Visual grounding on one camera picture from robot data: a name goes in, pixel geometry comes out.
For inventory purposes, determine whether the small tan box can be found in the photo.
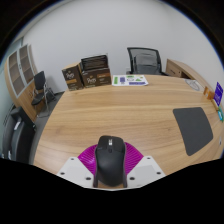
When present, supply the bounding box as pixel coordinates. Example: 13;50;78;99
211;98;221;111

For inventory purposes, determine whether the wooden side desk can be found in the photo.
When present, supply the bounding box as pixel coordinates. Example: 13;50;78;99
165;58;214;91

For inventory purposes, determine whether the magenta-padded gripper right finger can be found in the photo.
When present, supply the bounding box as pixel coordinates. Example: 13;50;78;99
123;141;167;188

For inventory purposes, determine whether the dark grey mouse pad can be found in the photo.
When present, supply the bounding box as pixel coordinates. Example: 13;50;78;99
172;106;214;157

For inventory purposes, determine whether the white printed paper sheet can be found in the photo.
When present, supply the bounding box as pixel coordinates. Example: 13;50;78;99
111;74;149;87

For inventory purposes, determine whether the wooden shelf unit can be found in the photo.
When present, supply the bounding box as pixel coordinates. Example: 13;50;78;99
3;43;39;123

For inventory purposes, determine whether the small orange box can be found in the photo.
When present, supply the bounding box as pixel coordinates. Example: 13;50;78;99
203;86;216;100

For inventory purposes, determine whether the grey backpack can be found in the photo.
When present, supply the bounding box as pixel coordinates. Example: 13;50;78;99
133;53;159;75

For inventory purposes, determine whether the black mesh office chair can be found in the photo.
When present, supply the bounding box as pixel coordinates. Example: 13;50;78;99
125;46;169;77

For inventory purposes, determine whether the black open box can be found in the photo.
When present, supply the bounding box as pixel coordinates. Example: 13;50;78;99
80;53;109;72

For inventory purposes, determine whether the purple card package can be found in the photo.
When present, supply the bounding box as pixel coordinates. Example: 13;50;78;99
213;81;224;107

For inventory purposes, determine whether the green blue small pack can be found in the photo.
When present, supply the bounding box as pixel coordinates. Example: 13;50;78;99
217;108;224;123

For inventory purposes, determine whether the wide brown cardboard box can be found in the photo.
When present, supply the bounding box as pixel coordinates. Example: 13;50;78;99
80;67;113;89

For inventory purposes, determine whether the black metal-legged chair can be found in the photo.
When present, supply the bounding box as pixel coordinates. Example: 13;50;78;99
31;70;57;118

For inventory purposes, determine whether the round grey white mat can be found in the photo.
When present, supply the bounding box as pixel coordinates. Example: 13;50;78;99
184;78;203;92

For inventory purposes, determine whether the tall brown cardboard box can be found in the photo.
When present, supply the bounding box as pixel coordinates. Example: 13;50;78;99
61;62;85;92

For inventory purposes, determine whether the black leather armchair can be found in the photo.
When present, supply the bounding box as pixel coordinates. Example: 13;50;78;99
0;105;36;164

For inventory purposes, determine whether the black computer mouse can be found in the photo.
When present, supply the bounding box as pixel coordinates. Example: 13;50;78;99
92;134;129;189

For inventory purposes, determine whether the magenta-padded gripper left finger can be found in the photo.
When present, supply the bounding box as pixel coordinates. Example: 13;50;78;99
56;143;99;188

